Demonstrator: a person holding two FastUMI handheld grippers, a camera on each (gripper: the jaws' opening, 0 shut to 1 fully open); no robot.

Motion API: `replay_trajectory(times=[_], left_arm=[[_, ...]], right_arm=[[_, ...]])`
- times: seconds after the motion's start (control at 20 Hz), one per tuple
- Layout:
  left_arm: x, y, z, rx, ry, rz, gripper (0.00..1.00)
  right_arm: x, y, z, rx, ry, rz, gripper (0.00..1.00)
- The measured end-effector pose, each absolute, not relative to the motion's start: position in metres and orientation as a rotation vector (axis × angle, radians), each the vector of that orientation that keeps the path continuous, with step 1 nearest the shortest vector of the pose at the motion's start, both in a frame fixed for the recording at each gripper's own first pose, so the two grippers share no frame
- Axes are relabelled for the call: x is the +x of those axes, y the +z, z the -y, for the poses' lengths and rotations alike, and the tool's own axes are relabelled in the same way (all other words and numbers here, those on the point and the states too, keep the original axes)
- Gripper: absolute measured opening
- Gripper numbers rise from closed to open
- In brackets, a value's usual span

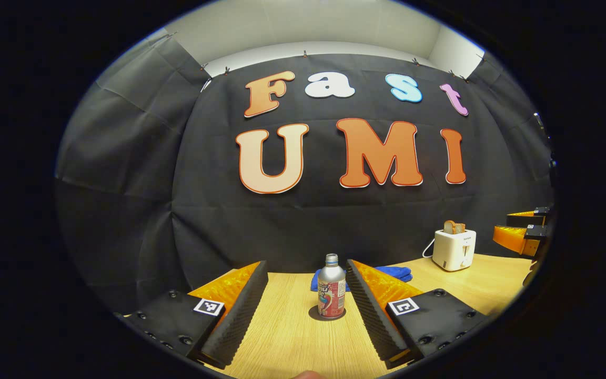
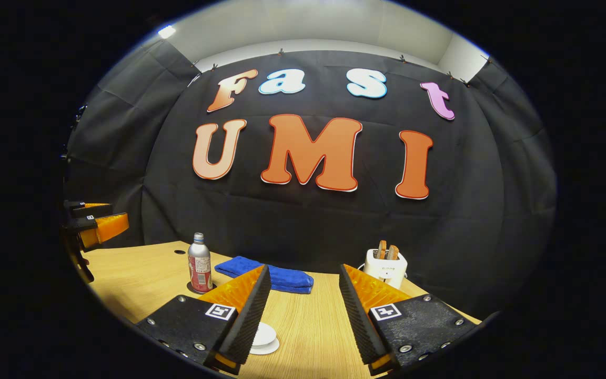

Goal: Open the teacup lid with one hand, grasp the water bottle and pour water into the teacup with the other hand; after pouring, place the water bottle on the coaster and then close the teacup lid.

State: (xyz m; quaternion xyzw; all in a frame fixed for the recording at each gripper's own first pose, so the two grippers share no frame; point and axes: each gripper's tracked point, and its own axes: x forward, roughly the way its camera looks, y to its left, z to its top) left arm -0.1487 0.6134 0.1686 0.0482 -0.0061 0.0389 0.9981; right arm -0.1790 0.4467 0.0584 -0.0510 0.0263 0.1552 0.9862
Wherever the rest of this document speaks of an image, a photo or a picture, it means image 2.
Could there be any white toaster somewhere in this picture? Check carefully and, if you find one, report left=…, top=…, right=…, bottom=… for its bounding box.
left=363, top=248, right=408, bottom=289

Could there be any blue towel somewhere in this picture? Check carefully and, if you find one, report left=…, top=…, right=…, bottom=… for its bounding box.
left=215, top=256, right=315, bottom=294

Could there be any white saucer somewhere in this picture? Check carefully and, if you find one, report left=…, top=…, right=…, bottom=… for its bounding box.
left=249, top=337, right=281, bottom=355

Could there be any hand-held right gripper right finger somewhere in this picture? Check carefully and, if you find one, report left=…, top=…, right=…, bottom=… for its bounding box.
left=338, top=263, right=478, bottom=376

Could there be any white teacup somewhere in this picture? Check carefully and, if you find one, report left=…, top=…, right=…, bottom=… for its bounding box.
left=251, top=322, right=278, bottom=348

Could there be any silver water bottle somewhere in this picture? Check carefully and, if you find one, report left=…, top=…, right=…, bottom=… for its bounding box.
left=188, top=233, right=213, bottom=293

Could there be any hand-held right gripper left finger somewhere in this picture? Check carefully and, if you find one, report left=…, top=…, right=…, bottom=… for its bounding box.
left=135, top=264, right=272, bottom=376

